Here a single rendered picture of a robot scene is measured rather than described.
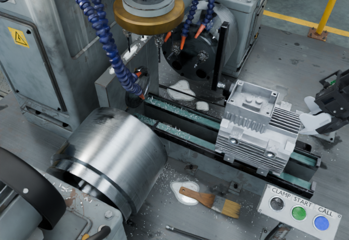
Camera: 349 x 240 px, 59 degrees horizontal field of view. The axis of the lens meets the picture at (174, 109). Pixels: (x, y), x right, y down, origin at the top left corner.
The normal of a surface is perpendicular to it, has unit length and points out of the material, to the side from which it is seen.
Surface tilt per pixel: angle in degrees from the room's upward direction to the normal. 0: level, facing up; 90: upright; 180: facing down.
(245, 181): 90
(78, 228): 0
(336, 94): 90
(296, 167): 90
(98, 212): 0
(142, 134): 36
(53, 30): 90
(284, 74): 0
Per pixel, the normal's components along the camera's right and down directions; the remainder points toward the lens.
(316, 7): 0.02, -0.66
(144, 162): 0.74, -0.11
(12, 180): 0.50, -0.40
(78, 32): 0.90, 0.34
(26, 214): 0.87, 0.15
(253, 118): -0.43, 0.67
